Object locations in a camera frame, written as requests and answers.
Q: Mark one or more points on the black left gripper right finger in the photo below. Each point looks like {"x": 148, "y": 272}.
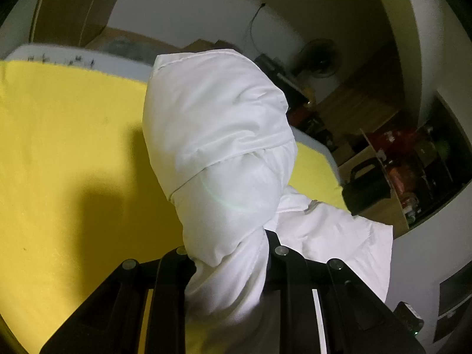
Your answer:
{"x": 327, "y": 308}

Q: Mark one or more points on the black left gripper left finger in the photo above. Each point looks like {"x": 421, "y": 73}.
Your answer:
{"x": 139, "y": 308}

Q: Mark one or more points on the white puffy down jacket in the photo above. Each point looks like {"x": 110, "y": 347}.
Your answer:
{"x": 223, "y": 151}

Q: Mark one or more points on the yellow bed sheet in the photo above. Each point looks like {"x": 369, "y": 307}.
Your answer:
{"x": 78, "y": 195}

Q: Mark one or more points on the wooden open shelf box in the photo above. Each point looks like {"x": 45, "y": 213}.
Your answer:
{"x": 386, "y": 211}

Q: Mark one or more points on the white mattress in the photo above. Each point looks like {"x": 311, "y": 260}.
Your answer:
{"x": 85, "y": 59}

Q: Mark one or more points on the black electric fan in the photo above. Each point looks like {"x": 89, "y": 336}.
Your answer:
{"x": 320, "y": 58}

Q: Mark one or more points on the brown cardboard boxes pile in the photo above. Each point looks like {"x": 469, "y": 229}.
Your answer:
{"x": 201, "y": 45}

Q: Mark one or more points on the black bag with handle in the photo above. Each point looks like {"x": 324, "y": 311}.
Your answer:
{"x": 366, "y": 187}

